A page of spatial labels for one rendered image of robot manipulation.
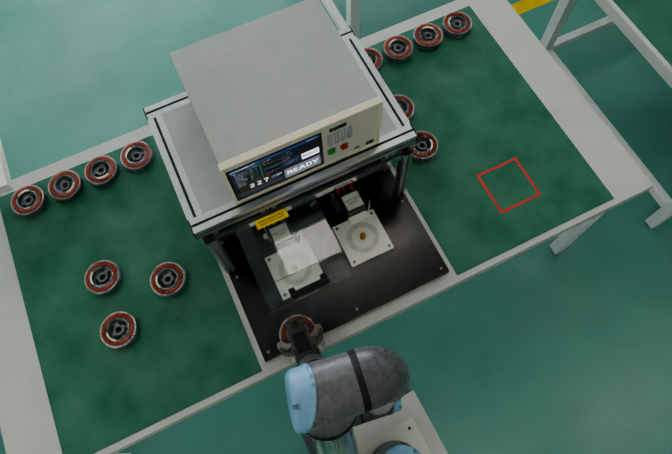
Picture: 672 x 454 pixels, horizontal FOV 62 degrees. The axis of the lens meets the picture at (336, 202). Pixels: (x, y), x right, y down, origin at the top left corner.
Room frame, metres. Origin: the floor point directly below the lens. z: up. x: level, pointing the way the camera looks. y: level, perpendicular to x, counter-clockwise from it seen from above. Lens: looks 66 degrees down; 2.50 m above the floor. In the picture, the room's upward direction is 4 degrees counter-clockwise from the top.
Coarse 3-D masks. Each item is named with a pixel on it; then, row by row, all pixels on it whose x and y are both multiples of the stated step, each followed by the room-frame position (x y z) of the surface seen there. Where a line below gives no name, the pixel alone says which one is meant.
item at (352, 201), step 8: (352, 192) 0.72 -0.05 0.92; (344, 200) 0.69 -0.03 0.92; (352, 200) 0.69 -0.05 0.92; (360, 200) 0.69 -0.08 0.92; (344, 208) 0.67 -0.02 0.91; (352, 208) 0.66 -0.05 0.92; (360, 208) 0.66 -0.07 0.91; (352, 216) 0.65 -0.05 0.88; (360, 216) 0.65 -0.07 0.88; (368, 216) 0.65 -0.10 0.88; (352, 224) 0.63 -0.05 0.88
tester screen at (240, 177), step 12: (300, 144) 0.69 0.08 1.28; (312, 144) 0.70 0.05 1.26; (276, 156) 0.67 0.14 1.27; (288, 156) 0.68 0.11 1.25; (312, 156) 0.70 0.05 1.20; (252, 168) 0.64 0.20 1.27; (264, 168) 0.65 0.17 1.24; (276, 168) 0.66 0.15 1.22; (240, 180) 0.63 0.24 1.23; (252, 180) 0.64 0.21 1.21; (240, 192) 0.62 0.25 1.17; (252, 192) 0.63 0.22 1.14
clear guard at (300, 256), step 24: (264, 216) 0.60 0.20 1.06; (312, 216) 0.59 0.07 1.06; (240, 240) 0.53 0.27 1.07; (264, 240) 0.53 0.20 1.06; (288, 240) 0.52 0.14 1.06; (312, 240) 0.52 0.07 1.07; (336, 240) 0.51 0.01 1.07; (264, 264) 0.46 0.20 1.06; (288, 264) 0.45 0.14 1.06; (312, 264) 0.45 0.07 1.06; (336, 264) 0.45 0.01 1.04; (264, 288) 0.39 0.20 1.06; (288, 288) 0.39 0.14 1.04
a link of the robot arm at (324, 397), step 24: (336, 360) 0.15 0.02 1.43; (288, 384) 0.11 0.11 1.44; (312, 384) 0.10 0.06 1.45; (336, 384) 0.10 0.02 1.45; (360, 384) 0.10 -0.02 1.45; (312, 408) 0.06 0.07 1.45; (336, 408) 0.06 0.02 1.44; (360, 408) 0.06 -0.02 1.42; (312, 432) 0.03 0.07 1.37; (336, 432) 0.02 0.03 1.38
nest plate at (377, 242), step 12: (372, 216) 0.69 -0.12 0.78; (336, 228) 0.65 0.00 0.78; (348, 228) 0.65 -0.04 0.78; (360, 228) 0.65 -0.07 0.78; (372, 228) 0.65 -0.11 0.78; (348, 240) 0.61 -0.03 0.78; (360, 240) 0.61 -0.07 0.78; (372, 240) 0.60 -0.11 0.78; (384, 240) 0.60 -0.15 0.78; (348, 252) 0.57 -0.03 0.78; (360, 252) 0.57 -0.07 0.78; (372, 252) 0.56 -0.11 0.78; (384, 252) 0.56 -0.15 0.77
